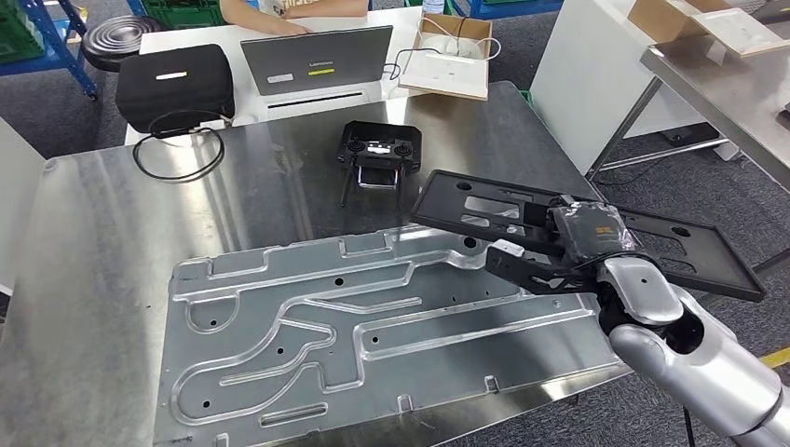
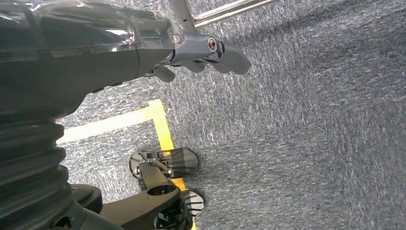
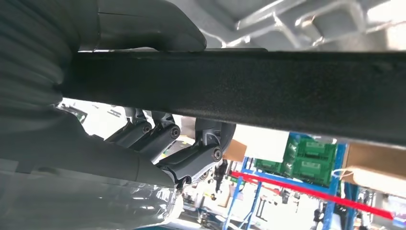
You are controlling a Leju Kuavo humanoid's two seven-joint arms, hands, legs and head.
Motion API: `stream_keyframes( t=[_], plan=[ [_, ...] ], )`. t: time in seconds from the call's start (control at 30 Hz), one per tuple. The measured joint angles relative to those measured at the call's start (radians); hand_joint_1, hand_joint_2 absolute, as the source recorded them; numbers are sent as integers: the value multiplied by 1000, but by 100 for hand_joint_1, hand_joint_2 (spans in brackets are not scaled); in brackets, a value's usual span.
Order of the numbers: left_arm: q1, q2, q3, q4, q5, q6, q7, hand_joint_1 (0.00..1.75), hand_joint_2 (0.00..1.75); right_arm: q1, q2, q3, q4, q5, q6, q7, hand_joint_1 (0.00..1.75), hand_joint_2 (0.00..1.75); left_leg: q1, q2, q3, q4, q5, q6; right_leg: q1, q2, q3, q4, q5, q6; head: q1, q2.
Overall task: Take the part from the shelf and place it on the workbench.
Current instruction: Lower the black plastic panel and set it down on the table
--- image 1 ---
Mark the open cardboard box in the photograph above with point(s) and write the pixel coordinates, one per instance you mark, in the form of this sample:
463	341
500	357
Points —
666	18

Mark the tan cardboard board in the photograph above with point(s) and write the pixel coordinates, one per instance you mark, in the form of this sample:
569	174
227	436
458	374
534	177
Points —
444	77

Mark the black plastic plate part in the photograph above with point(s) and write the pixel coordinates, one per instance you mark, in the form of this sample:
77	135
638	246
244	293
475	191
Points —
444	210

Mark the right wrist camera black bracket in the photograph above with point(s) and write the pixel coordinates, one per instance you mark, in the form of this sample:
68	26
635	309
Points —
524	271

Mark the white desk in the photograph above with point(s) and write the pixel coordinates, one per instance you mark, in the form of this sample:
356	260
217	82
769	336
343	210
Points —
204	37

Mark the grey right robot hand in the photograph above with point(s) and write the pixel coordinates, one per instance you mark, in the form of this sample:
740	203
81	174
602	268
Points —
595	231

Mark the green mat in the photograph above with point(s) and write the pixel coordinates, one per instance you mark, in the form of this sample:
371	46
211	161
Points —
15	34

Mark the stamped sheet metal panel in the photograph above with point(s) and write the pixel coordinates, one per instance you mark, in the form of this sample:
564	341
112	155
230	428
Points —
432	364

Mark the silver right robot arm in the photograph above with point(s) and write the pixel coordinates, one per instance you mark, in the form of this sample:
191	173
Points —
691	358

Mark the blue metal frame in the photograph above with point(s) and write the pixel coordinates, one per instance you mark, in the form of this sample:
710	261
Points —
512	9
55	55

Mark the dark round stacked discs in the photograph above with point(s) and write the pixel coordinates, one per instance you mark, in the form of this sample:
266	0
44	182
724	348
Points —
117	40

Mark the black handheld device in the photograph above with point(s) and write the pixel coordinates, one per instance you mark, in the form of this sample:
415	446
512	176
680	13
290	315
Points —
379	148

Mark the stainless steel workbench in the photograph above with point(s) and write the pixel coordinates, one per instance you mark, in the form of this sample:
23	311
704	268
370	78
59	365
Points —
728	92
92	277

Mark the grey equipment case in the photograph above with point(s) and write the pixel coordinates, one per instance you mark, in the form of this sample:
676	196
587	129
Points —
315	62

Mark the person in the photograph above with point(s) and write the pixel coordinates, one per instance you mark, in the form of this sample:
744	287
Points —
259	18

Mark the green plastic crate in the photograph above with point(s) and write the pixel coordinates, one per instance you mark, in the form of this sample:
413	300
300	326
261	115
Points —
185	12

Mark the black floor device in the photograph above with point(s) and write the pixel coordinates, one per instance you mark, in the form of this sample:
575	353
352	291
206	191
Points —
688	136

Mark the black carry case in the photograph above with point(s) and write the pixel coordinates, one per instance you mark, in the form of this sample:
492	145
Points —
173	92

